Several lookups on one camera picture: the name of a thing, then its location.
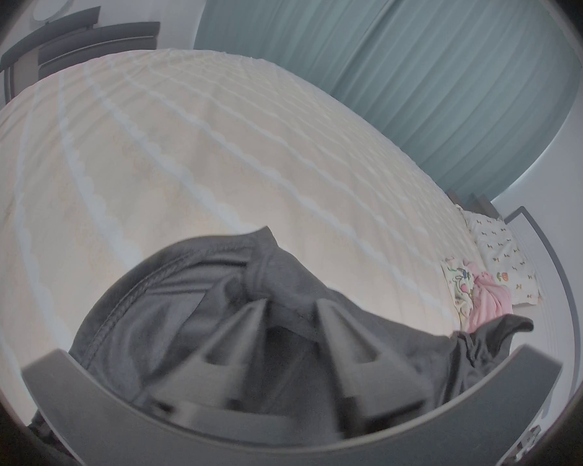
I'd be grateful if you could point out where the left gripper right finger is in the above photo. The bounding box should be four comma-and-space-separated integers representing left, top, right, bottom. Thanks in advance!
315, 299, 430, 436

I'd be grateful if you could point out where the bed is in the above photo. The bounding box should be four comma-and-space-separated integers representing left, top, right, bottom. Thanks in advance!
0, 47, 578, 409

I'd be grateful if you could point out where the white printed garment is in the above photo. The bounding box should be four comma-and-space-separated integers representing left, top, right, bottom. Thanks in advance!
441, 255, 477, 331

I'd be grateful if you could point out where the white printed pillow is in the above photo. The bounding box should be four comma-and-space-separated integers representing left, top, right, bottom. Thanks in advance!
464, 212, 542, 307

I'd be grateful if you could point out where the black T-shirt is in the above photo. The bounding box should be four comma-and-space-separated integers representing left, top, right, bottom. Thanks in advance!
68, 226, 535, 436

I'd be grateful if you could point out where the grey bedside table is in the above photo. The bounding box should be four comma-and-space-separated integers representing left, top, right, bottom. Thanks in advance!
444, 190, 503, 222

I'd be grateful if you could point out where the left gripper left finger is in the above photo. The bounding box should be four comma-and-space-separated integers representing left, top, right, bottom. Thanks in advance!
152, 299, 273, 414

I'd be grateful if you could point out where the pink garment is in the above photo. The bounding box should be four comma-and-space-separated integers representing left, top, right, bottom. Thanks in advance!
466, 260, 515, 334

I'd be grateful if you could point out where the black chest of drawers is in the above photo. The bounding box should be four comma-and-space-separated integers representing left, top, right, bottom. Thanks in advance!
0, 7, 161, 105

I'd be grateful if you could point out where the blue-green curtain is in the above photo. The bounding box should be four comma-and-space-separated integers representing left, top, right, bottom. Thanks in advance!
193, 0, 581, 203

